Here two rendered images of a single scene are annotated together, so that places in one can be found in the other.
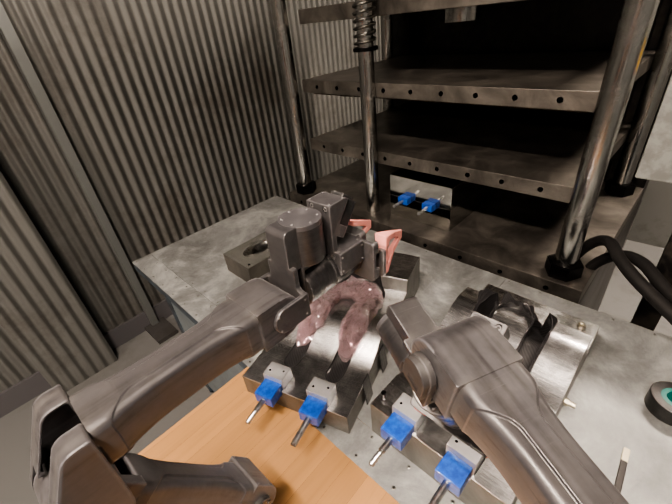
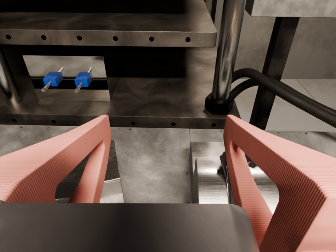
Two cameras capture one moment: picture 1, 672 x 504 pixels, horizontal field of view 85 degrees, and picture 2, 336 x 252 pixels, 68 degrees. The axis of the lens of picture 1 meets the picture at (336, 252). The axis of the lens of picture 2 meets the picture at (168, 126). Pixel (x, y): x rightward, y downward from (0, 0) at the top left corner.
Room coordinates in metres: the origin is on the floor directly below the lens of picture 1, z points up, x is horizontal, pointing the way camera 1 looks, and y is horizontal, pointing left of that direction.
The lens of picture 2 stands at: (0.47, -0.01, 1.27)
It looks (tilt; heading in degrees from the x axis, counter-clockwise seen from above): 37 degrees down; 314
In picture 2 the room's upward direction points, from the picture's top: straight up
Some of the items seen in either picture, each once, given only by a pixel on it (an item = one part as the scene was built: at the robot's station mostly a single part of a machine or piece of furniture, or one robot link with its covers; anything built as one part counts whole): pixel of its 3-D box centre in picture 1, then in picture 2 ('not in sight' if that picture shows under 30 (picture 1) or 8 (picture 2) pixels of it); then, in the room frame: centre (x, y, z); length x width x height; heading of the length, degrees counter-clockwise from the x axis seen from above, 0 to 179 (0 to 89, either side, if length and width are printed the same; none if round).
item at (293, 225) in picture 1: (285, 265); not in sight; (0.39, 0.07, 1.24); 0.12 x 0.09 x 0.12; 134
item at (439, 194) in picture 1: (451, 180); (89, 53); (1.44, -0.52, 0.87); 0.50 x 0.27 x 0.17; 133
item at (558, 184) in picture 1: (458, 136); (80, 10); (1.56, -0.59, 1.02); 1.10 x 0.74 x 0.05; 43
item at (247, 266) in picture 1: (261, 255); not in sight; (1.07, 0.26, 0.84); 0.20 x 0.15 x 0.07; 133
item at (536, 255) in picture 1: (448, 196); (88, 70); (1.53, -0.55, 0.76); 1.30 x 0.84 x 0.06; 43
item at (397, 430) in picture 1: (393, 435); not in sight; (0.35, -0.06, 0.89); 0.13 x 0.05 x 0.05; 134
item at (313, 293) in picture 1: (310, 275); not in sight; (0.42, 0.04, 1.21); 0.07 x 0.06 x 0.07; 134
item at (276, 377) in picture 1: (266, 396); not in sight; (0.49, 0.18, 0.86); 0.13 x 0.05 x 0.05; 150
